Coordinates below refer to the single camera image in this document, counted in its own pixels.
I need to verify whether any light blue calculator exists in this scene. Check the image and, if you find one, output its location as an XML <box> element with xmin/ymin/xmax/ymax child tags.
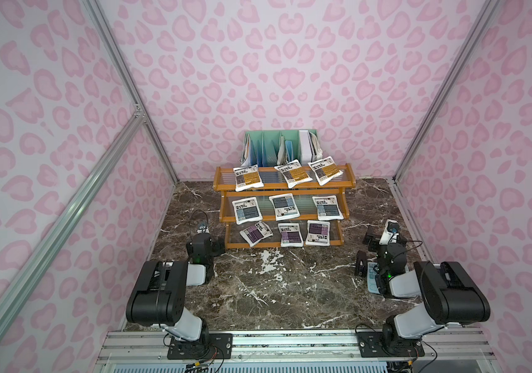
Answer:
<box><xmin>367</xmin><ymin>262</ymin><xmax>379</xmax><ymax>295</ymax></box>

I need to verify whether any green file organizer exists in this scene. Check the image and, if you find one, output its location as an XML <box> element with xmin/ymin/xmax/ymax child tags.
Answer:
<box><xmin>240</xmin><ymin>129</ymin><xmax>323</xmax><ymax>167</ymax></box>

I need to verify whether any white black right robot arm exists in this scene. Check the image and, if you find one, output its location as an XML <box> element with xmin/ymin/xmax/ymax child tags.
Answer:
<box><xmin>355</xmin><ymin>232</ymin><xmax>491</xmax><ymax>357</ymax></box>

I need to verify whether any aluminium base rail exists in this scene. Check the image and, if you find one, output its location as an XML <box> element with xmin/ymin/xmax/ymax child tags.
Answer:
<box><xmin>93</xmin><ymin>327</ymin><xmax>501</xmax><ymax>372</ymax></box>

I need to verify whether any white binder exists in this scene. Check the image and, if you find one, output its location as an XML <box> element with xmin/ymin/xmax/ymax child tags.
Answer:
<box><xmin>298</xmin><ymin>130</ymin><xmax>313</xmax><ymax>166</ymax></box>

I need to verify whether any blue coffee bag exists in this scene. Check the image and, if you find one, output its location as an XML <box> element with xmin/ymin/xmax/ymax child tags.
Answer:
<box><xmin>269</xmin><ymin>194</ymin><xmax>300</xmax><ymax>222</ymax></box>
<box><xmin>312</xmin><ymin>195</ymin><xmax>344</xmax><ymax>221</ymax></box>
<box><xmin>232</xmin><ymin>197</ymin><xmax>263</xmax><ymax>225</ymax></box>

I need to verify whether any plain white bag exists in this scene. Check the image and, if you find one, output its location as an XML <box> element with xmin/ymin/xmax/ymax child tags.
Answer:
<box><xmin>240</xmin><ymin>222</ymin><xmax>273</xmax><ymax>247</ymax></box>

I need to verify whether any orange wooden three-tier shelf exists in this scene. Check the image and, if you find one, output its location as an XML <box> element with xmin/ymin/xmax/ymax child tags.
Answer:
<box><xmin>213</xmin><ymin>163</ymin><xmax>356</xmax><ymax>250</ymax></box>

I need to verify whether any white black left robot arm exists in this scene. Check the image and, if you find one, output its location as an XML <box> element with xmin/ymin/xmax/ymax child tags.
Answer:
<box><xmin>126</xmin><ymin>233</ymin><xmax>226</xmax><ymax>346</ymax></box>

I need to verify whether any yellow coffee bag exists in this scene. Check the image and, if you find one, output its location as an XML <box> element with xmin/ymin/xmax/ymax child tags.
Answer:
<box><xmin>275</xmin><ymin>159</ymin><xmax>313</xmax><ymax>189</ymax></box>
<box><xmin>233</xmin><ymin>166</ymin><xmax>264</xmax><ymax>192</ymax></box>
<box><xmin>309</xmin><ymin>156</ymin><xmax>343</xmax><ymax>186</ymax></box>

